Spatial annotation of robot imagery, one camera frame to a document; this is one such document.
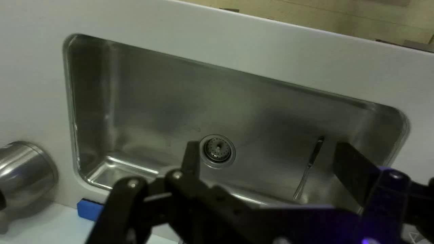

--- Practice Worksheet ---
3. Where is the stainless steel sink basin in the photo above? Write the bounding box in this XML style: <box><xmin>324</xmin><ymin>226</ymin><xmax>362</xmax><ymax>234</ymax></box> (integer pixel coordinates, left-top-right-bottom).
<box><xmin>62</xmin><ymin>31</ymin><xmax>410</xmax><ymax>214</ymax></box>

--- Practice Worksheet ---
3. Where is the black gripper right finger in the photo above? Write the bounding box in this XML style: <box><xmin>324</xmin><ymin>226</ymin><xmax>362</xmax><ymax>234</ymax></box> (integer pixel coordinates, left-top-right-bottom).
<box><xmin>333</xmin><ymin>140</ymin><xmax>434</xmax><ymax>244</ymax></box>

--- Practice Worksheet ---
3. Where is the metal utensil in sink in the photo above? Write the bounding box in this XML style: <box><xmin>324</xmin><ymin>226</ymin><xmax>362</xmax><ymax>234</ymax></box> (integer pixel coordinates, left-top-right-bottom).
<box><xmin>291</xmin><ymin>134</ymin><xmax>326</xmax><ymax>203</ymax></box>

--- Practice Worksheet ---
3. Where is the stainless steel cup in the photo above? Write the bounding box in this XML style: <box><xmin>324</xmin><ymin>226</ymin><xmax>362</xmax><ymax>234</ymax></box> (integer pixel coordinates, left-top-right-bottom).
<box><xmin>0</xmin><ymin>139</ymin><xmax>59</xmax><ymax>234</ymax></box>

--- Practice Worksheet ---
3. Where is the round metal sink drain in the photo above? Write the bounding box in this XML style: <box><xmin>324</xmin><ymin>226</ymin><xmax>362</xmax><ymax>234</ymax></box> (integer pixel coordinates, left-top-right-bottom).
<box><xmin>197</xmin><ymin>132</ymin><xmax>237</xmax><ymax>169</ymax></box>

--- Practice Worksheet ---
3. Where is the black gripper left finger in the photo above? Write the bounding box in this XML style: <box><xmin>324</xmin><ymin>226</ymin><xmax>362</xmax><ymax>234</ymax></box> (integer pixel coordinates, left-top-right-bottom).
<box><xmin>85</xmin><ymin>139</ymin><xmax>254</xmax><ymax>244</ymax></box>

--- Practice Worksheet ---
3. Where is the blue sponge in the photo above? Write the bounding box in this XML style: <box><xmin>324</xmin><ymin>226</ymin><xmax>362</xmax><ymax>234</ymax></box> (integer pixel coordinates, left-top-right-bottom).
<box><xmin>74</xmin><ymin>196</ymin><xmax>105</xmax><ymax>222</ymax></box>

